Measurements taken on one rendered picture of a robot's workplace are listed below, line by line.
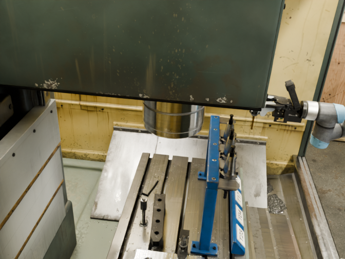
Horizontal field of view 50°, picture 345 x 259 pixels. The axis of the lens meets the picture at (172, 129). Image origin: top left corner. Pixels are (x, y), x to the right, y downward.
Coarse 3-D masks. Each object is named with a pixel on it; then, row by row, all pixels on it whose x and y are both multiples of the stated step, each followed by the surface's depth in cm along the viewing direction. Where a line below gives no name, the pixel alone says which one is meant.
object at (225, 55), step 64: (0, 0) 73; (64, 0) 72; (128, 0) 70; (192, 0) 69; (256, 0) 68; (0, 64) 80; (64, 64) 79; (128, 64) 77; (192, 64) 75; (256, 64) 74
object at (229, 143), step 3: (228, 138) 132; (234, 138) 132; (228, 141) 132; (231, 141) 131; (234, 141) 132; (225, 144) 133; (228, 144) 132; (231, 144) 132; (234, 144) 132; (225, 147) 133; (228, 147) 132; (231, 147) 132; (225, 150) 133; (228, 150) 132; (234, 150) 133; (225, 153) 134; (228, 153) 133
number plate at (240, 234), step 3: (237, 225) 142; (237, 228) 140; (240, 228) 143; (237, 231) 139; (240, 231) 141; (237, 234) 137; (240, 234) 140; (243, 234) 142; (237, 237) 136; (240, 237) 138; (243, 237) 141; (240, 240) 137; (243, 240) 139; (243, 243) 138; (243, 246) 137
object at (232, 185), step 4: (220, 180) 123; (224, 180) 123; (228, 180) 123; (232, 180) 123; (220, 184) 121; (224, 184) 121; (228, 184) 121; (232, 184) 121; (236, 184) 121; (220, 188) 120; (224, 188) 120; (228, 188) 120; (232, 188) 120; (236, 188) 120
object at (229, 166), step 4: (228, 156) 122; (228, 160) 122; (232, 160) 122; (224, 164) 125; (228, 164) 123; (232, 164) 122; (224, 168) 124; (228, 168) 123; (232, 168) 123; (224, 172) 125; (228, 172) 124; (232, 172) 124
